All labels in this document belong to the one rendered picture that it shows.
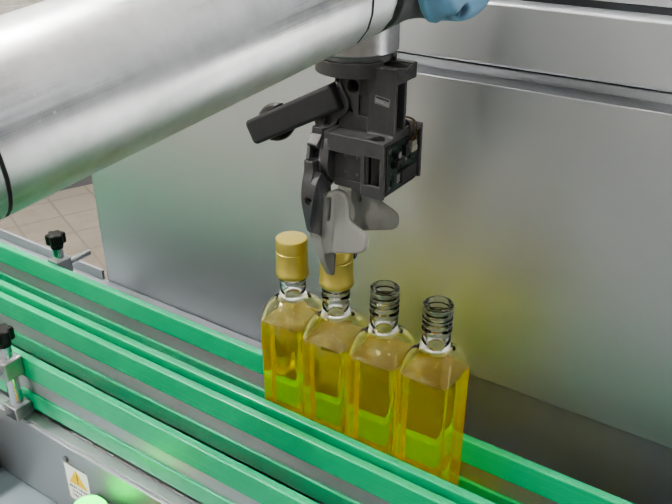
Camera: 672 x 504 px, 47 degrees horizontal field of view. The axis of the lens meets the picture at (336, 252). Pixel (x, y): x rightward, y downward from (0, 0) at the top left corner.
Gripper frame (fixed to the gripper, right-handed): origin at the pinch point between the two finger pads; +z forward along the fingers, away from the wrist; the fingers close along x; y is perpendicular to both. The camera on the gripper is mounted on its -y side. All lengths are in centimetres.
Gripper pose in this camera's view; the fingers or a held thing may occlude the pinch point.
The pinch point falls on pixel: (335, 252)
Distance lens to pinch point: 77.3
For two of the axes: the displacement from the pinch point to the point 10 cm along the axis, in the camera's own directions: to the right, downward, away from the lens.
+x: 5.5, -3.9, 7.4
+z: 0.0, 8.8, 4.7
